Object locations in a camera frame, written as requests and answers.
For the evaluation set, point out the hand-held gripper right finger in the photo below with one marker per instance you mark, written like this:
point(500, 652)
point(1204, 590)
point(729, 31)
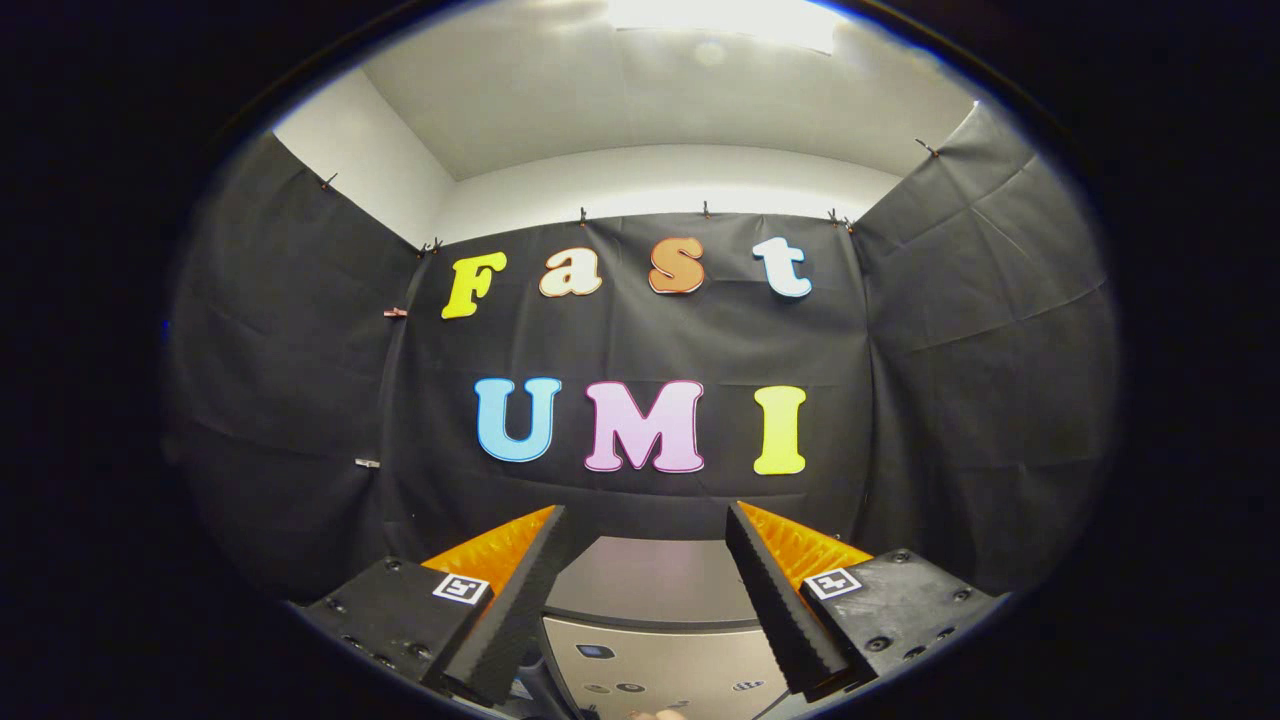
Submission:
point(780, 610)

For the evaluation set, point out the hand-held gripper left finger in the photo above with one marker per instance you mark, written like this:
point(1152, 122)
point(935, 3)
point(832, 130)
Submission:
point(520, 610)

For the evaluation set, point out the black backdrop cloth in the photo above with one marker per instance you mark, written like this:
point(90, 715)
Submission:
point(640, 345)

